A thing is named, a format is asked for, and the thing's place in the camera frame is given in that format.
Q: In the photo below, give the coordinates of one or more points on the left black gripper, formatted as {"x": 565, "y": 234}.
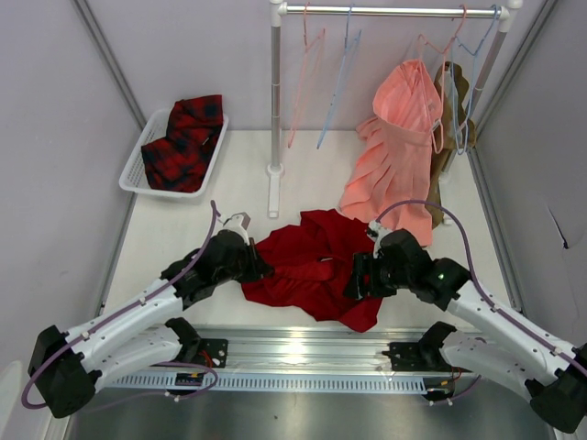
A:
{"x": 258, "y": 268}

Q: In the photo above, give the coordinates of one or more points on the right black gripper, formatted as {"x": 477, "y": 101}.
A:
{"x": 362, "y": 276}

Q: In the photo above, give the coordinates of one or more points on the red skirt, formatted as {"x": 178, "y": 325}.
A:
{"x": 312, "y": 264}

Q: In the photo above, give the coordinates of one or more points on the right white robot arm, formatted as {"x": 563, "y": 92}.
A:
{"x": 546, "y": 371}

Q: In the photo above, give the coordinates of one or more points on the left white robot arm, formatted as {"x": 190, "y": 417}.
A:
{"x": 67, "y": 368}

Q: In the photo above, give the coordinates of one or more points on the pink pleated skirt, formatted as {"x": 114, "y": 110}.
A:
{"x": 393, "y": 171}

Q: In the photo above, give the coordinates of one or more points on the empty pink hanger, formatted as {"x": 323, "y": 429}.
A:
{"x": 312, "y": 56}

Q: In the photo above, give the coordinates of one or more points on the red black plaid garment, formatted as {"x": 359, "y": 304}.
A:
{"x": 178, "y": 161}

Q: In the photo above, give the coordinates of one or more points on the white plastic basket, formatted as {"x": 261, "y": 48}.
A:
{"x": 134, "y": 178}

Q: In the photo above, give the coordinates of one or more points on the brown garment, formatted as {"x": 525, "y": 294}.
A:
{"x": 439, "y": 161}

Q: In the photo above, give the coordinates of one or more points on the white metal clothes rack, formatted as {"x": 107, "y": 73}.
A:
{"x": 502, "y": 17}

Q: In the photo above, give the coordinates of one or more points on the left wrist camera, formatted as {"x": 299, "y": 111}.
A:
{"x": 238, "y": 223}

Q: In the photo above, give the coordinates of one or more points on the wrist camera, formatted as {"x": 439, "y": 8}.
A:
{"x": 238, "y": 223}
{"x": 376, "y": 232}

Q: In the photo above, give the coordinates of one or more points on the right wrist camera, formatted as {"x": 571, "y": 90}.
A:
{"x": 376, "y": 232}

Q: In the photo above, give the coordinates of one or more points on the white slotted cable duct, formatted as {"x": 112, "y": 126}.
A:
{"x": 243, "y": 381}

